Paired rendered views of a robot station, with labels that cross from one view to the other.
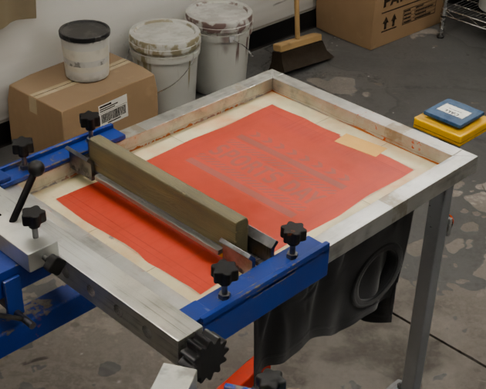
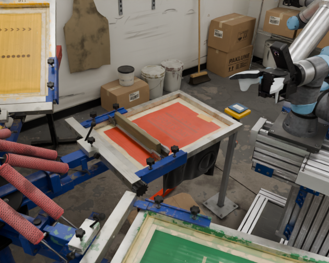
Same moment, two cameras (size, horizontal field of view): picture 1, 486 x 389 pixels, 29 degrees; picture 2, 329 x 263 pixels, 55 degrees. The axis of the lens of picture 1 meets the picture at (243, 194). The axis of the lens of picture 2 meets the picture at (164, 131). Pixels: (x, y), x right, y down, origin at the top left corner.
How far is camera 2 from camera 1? 0.18 m
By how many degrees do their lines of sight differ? 5
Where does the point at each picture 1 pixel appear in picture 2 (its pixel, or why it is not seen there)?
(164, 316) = (129, 175)
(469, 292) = (247, 164)
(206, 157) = (153, 119)
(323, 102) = (194, 102)
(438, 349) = (234, 182)
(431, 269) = (229, 158)
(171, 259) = (137, 154)
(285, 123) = (181, 108)
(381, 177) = (210, 129)
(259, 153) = (171, 119)
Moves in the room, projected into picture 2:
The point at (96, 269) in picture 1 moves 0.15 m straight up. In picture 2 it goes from (110, 157) to (108, 133)
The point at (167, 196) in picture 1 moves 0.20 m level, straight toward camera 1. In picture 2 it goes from (137, 133) to (133, 156)
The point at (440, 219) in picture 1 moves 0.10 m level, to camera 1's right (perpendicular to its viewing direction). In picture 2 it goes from (232, 142) to (246, 143)
